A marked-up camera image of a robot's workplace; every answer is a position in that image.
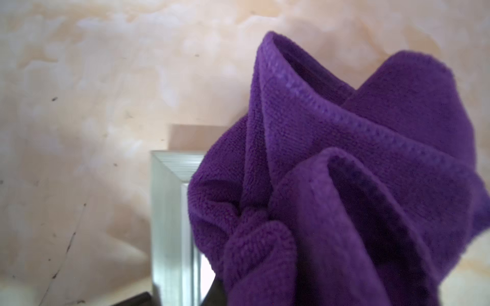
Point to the purple microfiber cloth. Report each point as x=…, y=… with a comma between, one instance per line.
x=323, y=194

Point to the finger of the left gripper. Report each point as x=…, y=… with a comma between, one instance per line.
x=142, y=299

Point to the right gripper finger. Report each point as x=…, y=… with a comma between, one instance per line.
x=216, y=296

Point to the green frame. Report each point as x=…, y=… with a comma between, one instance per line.
x=175, y=260

